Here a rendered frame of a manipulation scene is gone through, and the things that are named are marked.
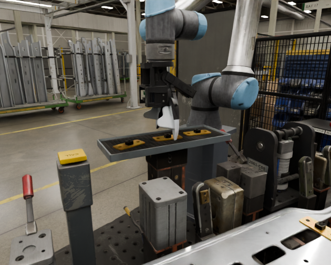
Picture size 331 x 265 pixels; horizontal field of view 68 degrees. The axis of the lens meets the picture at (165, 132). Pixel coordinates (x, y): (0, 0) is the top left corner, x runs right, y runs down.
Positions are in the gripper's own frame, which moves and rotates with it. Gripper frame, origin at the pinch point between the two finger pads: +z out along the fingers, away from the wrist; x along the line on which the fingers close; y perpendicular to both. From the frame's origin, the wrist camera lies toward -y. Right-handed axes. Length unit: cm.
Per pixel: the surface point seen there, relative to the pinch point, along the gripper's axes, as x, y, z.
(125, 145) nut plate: 2.9, 13.2, 1.2
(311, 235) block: 31.8, -22.9, 19.1
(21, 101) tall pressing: -666, 122, 81
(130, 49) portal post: -669, -174, -50
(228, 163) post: 10.8, -14.1, 7.8
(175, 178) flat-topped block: 3.5, -0.9, 13.2
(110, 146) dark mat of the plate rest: 0.8, 17.0, 1.5
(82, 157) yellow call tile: 5.5, 24.5, 1.7
